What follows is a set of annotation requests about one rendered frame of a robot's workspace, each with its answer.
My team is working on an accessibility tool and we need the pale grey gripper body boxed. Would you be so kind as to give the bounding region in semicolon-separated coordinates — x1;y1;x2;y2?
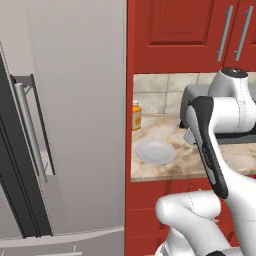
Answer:
183;127;198;147

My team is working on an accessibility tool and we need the white round plate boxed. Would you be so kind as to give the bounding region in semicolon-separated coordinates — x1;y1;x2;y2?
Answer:
135;139;177;166

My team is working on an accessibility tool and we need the orange jar with white lid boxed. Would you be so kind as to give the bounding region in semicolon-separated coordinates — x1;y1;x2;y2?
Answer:
132;99;143;132

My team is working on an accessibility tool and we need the red base cupboard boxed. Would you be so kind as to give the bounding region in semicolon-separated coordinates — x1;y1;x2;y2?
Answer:
125;177;256;256

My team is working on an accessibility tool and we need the grey fridge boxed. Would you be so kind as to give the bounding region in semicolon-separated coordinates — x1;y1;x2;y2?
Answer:
0;0;128;256

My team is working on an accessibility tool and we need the red wall cupboard door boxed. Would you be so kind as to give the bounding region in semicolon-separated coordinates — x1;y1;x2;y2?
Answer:
133;0;240;73
223;0;256;73

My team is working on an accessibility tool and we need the silver cupboard door handle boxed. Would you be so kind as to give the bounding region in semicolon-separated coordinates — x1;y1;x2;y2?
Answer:
216;5;235;63
233;5;255;62

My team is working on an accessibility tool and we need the silver fridge door handle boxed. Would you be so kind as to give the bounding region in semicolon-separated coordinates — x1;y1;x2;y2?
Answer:
14;82;48;185

